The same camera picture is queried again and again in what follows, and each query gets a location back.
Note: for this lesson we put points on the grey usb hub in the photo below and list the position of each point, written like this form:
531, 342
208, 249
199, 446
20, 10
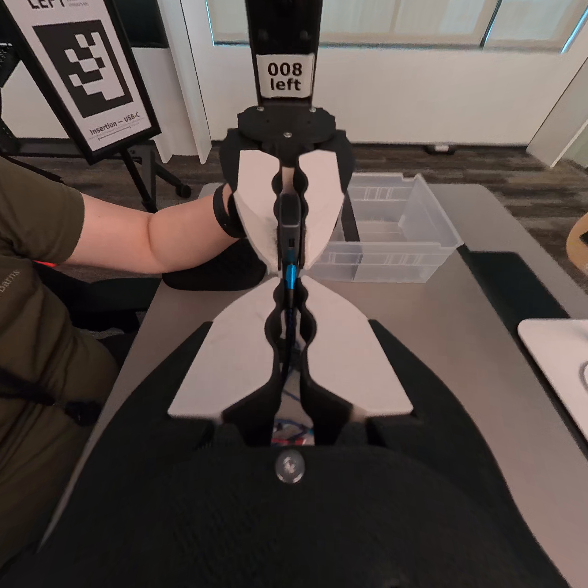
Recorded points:
289, 216

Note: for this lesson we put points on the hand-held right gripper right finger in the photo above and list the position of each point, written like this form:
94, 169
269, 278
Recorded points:
353, 363

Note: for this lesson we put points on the frosted glass window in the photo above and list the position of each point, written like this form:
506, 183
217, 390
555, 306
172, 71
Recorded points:
413, 18

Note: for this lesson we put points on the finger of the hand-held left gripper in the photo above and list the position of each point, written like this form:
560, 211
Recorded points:
324, 197
255, 197

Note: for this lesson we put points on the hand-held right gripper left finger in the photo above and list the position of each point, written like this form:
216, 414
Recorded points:
229, 358

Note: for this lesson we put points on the wood-backed screen white stand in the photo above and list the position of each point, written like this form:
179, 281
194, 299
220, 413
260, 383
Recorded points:
551, 358

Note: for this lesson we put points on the black framed marker sign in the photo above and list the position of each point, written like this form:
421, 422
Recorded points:
92, 69

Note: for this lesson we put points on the black foam pad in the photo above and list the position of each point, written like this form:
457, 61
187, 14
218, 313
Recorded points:
216, 271

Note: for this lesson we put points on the clear plastic bin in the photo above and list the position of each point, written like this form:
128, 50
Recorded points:
399, 239

